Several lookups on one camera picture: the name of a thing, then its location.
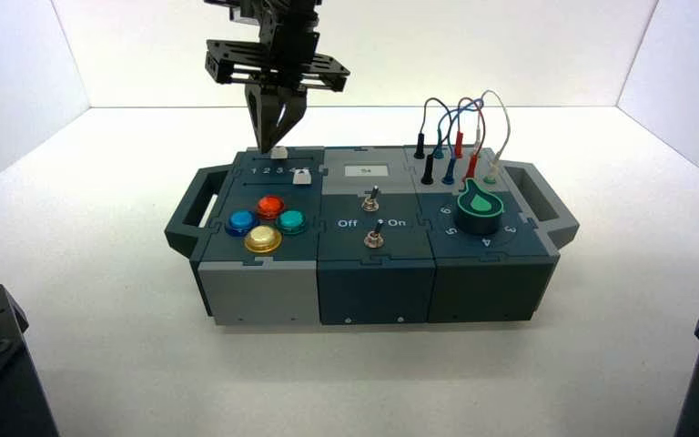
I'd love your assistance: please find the blue push button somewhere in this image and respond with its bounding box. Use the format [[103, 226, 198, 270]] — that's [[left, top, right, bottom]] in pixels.
[[225, 209, 259, 238]]

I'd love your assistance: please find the yellow push button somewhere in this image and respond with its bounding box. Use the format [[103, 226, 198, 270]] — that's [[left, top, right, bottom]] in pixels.
[[243, 225, 283, 255]]

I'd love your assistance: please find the red patch cable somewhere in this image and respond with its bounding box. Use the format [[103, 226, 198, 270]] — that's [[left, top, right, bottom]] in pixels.
[[452, 96, 487, 182]]

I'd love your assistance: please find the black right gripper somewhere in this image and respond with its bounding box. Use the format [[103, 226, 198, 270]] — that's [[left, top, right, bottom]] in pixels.
[[204, 12, 351, 153]]

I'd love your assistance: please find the white patch cable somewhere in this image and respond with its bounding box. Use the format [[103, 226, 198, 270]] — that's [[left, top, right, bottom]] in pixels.
[[472, 90, 512, 184]]

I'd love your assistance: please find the green rotary dial knob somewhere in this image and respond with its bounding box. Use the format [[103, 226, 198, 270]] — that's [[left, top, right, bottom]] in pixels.
[[456, 178, 506, 237]]

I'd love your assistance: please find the black patch cable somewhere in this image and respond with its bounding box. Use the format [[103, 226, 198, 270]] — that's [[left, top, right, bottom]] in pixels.
[[413, 96, 447, 187]]

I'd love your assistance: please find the blue patch cable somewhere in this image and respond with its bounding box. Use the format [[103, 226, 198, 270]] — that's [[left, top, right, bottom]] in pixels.
[[433, 99, 484, 186]]

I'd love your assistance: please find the small white display label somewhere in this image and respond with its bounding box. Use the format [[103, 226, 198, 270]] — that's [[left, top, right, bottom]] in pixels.
[[344, 164, 390, 179]]

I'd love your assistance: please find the red push button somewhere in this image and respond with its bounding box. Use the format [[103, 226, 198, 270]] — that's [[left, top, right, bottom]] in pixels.
[[256, 194, 287, 221]]

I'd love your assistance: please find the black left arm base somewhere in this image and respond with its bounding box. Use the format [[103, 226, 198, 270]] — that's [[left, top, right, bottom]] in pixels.
[[0, 283, 61, 437]]

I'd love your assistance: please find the dark teal control box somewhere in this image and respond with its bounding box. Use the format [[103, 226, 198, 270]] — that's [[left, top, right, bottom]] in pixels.
[[164, 144, 581, 328]]

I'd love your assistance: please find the teal green push button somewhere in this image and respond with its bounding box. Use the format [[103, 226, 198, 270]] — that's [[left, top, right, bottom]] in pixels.
[[276, 208, 309, 237]]

